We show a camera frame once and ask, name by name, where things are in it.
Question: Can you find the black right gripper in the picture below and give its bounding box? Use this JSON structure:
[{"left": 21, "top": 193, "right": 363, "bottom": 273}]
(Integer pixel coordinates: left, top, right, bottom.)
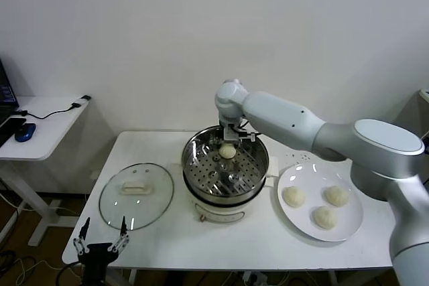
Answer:
[{"left": 219, "top": 115, "right": 249, "bottom": 133}]

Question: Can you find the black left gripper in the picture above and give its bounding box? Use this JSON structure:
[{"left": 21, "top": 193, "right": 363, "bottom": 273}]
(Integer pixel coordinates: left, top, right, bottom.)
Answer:
[{"left": 72, "top": 216, "right": 131, "bottom": 286}]

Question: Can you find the white steamed baozi bun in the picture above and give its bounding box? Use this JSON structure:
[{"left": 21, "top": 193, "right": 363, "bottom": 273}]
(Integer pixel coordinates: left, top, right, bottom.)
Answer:
[
  {"left": 322, "top": 185, "right": 351, "bottom": 207},
  {"left": 283, "top": 186, "right": 306, "bottom": 207},
  {"left": 312, "top": 206, "right": 339, "bottom": 230},
  {"left": 219, "top": 143, "right": 237, "bottom": 160}
]

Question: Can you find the glass pot lid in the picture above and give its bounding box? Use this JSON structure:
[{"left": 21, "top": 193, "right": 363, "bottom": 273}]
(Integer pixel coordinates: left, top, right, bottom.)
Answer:
[{"left": 99, "top": 163, "right": 176, "bottom": 232}]

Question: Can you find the perforated steel steamer basket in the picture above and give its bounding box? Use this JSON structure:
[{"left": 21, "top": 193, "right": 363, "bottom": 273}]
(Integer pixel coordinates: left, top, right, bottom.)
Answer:
[{"left": 172, "top": 125, "right": 280, "bottom": 202}]

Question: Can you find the white side desk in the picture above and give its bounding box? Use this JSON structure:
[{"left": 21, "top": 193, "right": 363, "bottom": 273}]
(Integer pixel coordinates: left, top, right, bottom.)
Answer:
[{"left": 0, "top": 96, "right": 93, "bottom": 247}]

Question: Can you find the white round plate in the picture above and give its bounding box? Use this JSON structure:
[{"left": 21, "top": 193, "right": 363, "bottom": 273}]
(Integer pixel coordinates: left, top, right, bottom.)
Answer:
[{"left": 276, "top": 163, "right": 364, "bottom": 242}]

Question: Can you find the blue computer mouse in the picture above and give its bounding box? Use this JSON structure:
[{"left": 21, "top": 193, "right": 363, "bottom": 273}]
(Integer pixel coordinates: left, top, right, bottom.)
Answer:
[{"left": 14, "top": 123, "right": 37, "bottom": 143}]

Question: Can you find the black phone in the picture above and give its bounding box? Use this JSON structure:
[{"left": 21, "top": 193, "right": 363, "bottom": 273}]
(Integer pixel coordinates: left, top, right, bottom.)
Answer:
[{"left": 0, "top": 117, "right": 27, "bottom": 135}]

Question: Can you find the black laptop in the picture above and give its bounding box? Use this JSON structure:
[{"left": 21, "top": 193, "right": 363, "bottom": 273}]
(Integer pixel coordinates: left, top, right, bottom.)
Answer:
[{"left": 0, "top": 55, "right": 20, "bottom": 148}]

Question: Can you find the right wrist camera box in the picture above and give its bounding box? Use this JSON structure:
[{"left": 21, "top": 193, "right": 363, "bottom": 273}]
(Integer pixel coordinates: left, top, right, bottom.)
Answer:
[{"left": 222, "top": 122, "right": 257, "bottom": 148}]

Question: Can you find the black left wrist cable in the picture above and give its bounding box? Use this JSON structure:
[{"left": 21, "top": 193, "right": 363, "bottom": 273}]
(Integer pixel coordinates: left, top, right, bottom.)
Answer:
[{"left": 53, "top": 261, "right": 84, "bottom": 286}]

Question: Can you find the white floor cable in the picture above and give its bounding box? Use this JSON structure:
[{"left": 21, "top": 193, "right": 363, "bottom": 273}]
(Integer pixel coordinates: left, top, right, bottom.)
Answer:
[{"left": 16, "top": 259, "right": 73, "bottom": 285}]

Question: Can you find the black floor cable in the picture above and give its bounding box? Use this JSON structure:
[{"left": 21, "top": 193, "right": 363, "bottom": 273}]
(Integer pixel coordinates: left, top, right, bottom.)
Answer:
[{"left": 0, "top": 248, "right": 38, "bottom": 286}]

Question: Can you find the black desk cable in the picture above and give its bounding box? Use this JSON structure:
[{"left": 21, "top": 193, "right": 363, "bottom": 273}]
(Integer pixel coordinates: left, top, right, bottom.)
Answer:
[{"left": 13, "top": 102, "right": 83, "bottom": 121}]

